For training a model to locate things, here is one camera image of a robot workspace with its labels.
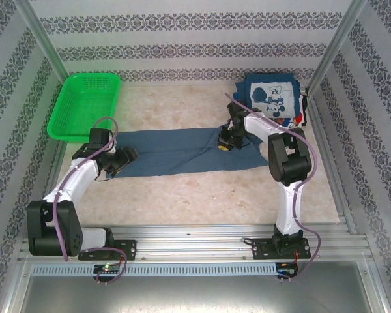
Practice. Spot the plain slate blue t-shirt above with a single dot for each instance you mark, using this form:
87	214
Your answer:
176	153

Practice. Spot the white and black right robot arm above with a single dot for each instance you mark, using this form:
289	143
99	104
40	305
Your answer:
288	208

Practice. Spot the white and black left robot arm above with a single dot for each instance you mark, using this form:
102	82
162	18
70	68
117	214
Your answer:
78	179

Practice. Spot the folded bright blue t-shirt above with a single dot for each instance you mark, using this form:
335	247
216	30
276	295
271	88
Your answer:
238	98

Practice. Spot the folded blue cartoon print t-shirt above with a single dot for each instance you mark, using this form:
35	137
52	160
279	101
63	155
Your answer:
273	96

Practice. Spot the folded white red blue t-shirt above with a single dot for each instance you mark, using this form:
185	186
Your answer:
295	122

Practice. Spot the green plastic basket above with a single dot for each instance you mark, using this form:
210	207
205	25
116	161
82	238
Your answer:
84	107

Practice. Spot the grey metal shelf sheet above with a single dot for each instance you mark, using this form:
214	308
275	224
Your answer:
195	293

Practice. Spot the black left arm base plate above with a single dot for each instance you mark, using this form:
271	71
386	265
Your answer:
128	249

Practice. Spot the aluminium front rail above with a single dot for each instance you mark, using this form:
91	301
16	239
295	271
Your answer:
189	241

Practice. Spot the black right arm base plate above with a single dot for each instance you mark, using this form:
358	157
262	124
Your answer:
262	249

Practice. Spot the aluminium frame post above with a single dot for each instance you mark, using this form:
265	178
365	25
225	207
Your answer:
42	39
335	45

